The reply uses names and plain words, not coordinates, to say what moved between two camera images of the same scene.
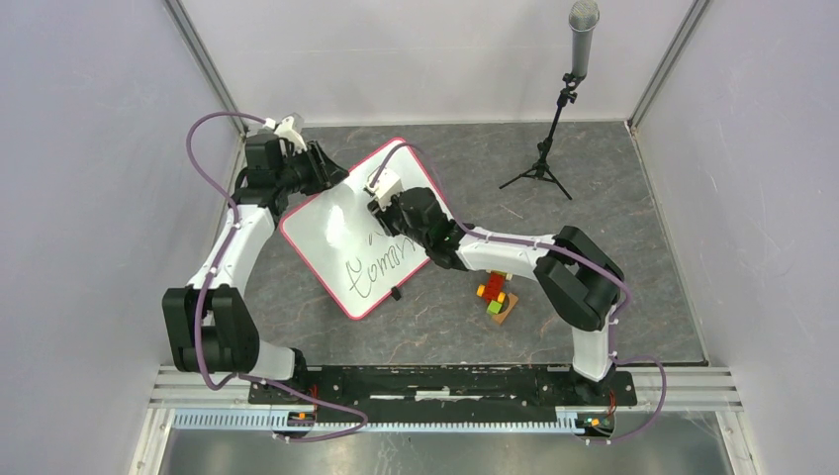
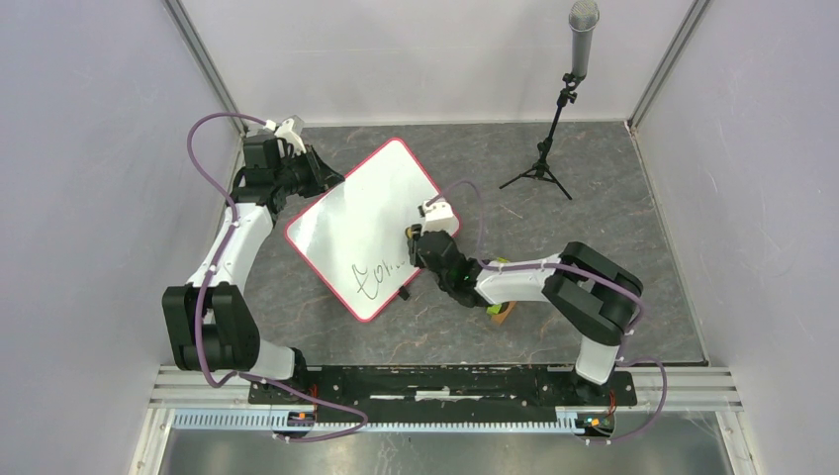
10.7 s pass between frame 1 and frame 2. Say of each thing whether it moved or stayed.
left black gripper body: stayed
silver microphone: stayed
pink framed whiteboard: stayed
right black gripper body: moved
